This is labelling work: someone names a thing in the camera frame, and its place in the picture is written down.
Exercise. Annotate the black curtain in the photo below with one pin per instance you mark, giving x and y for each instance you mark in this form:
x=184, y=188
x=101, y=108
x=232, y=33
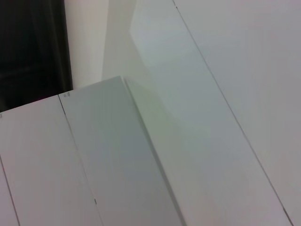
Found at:
x=30, y=51

